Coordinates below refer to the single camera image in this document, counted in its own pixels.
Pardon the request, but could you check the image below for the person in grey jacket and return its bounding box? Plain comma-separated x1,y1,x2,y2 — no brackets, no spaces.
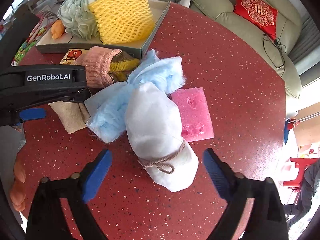
283,159,320,229

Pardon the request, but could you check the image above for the black cable on sofa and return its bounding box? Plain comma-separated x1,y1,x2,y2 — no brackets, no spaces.
261,32,288,69

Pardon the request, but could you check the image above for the pink foam sponge block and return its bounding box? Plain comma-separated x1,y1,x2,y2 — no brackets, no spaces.
171,87,214,142

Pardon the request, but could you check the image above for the orange fabric rose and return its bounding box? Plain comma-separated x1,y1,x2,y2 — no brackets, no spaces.
50,20,65,40

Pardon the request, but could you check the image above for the beige knit sock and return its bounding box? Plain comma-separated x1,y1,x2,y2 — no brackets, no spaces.
49,101,90,134

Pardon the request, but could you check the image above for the light blue mesh cloth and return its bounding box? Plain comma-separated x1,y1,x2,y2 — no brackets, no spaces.
85,50,185,144

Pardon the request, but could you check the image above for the white cloth bundle with cord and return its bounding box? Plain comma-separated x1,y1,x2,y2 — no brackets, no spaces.
126,96,199,192

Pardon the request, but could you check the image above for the red plastic stool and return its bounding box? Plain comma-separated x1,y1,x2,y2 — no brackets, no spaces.
281,157,319,192

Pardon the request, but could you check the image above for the small cartoon tissue pack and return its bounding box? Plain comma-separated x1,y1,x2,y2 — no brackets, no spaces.
59,49,88,65

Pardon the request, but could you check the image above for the mint green bath pouf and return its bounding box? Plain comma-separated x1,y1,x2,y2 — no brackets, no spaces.
57,0,99,40

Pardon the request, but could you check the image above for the grey white curved storage box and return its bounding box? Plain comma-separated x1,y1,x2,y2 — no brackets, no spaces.
0,123,26,174

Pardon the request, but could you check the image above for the red embroidered cushion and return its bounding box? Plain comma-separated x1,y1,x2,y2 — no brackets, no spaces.
233,0,278,40

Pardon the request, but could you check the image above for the grey curved tray box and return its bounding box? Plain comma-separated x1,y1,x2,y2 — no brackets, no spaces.
36,0,170,59

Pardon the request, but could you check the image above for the yellow foam fruit net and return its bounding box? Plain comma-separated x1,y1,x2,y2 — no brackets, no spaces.
88,0,155,44

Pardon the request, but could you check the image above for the operator left hand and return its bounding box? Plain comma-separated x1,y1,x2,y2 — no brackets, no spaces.
10,160,26,212

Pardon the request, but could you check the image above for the beige green sofa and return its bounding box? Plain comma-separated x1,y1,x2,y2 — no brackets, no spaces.
191,0,302,98

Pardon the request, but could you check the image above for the pink knit sock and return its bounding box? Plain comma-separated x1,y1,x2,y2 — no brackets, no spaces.
75,46,121,88

